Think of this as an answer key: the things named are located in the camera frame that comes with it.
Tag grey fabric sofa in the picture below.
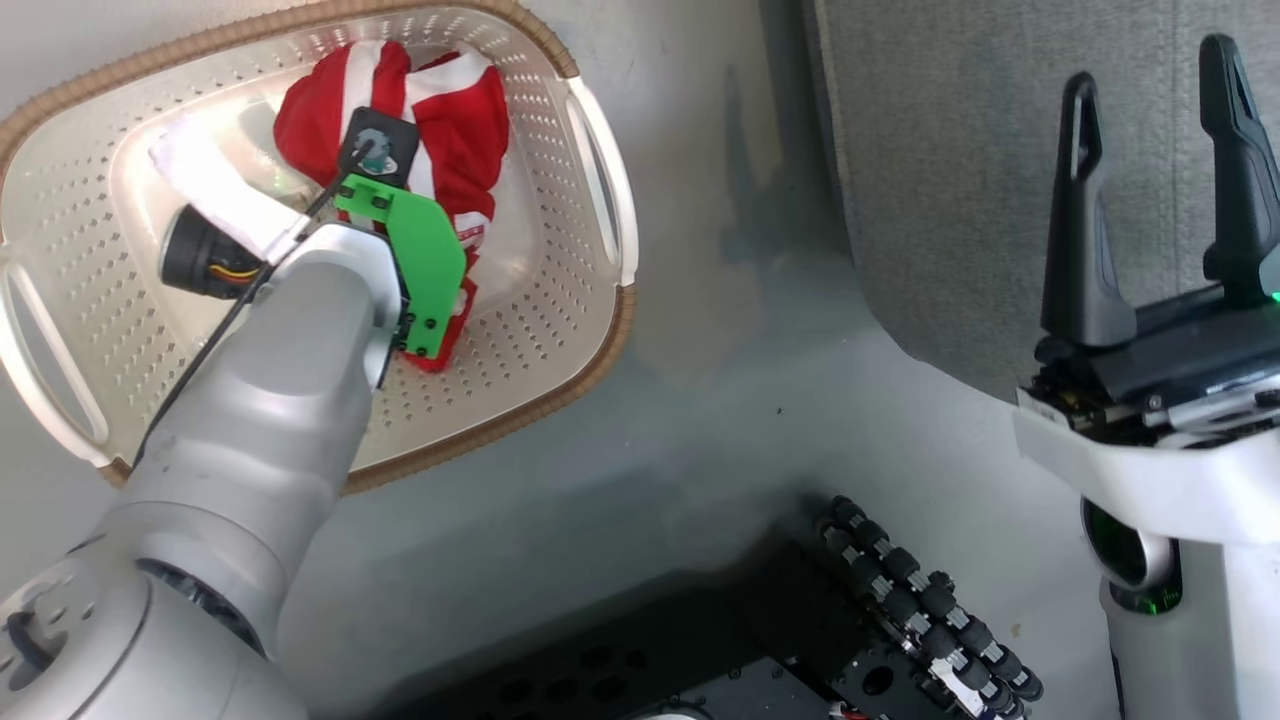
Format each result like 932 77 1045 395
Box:
800 0 1280 403

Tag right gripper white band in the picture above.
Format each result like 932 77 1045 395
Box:
1012 72 1280 547

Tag green left camera mount plate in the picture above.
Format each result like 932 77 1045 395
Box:
332 174 469 360

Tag white perforated basket wicker rim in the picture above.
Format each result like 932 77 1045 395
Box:
0 0 641 497

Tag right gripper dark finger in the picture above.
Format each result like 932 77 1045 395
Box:
1198 34 1280 303

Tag red and white garment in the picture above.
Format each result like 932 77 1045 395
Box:
272 40 512 374

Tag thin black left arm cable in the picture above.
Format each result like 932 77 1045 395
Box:
130 140 379 471

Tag black roller mecanum wheel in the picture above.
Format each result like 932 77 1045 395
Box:
813 494 1045 720

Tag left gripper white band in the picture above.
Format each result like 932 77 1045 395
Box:
150 120 306 301

